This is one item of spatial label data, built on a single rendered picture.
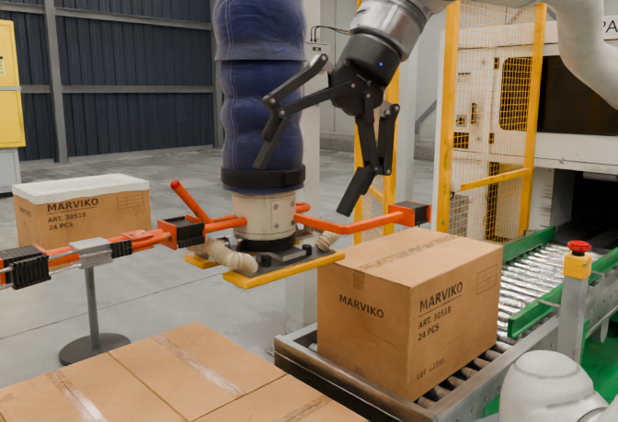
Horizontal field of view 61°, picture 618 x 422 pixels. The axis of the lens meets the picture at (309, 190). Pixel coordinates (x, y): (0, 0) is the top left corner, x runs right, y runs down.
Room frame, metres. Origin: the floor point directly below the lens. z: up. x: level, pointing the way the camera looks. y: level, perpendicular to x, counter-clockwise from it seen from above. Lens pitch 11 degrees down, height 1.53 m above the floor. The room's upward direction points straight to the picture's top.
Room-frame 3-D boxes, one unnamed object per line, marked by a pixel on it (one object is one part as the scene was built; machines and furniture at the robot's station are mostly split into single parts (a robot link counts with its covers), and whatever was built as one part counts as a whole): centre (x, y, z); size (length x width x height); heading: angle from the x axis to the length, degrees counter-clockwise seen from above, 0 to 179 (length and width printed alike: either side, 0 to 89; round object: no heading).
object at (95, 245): (1.06, 0.46, 1.19); 0.07 x 0.07 x 0.04; 42
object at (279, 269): (1.31, 0.06, 1.09); 0.34 x 0.10 x 0.05; 132
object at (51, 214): (2.85, 1.26, 0.82); 0.60 x 0.40 x 0.40; 133
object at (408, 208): (1.39, -0.28, 1.20); 0.09 x 0.08 x 0.05; 42
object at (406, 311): (1.83, -0.38, 0.75); 0.60 x 0.40 x 0.40; 134
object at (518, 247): (2.84, -1.03, 0.60); 1.60 x 0.10 x 0.09; 134
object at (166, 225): (1.21, 0.31, 1.19); 0.10 x 0.08 x 0.06; 42
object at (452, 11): (3.12, -1.11, 1.05); 1.17 x 0.10 x 2.10; 134
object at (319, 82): (2.77, -0.02, 1.62); 0.20 x 0.05 x 0.30; 134
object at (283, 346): (1.59, -0.12, 0.58); 0.70 x 0.03 x 0.06; 44
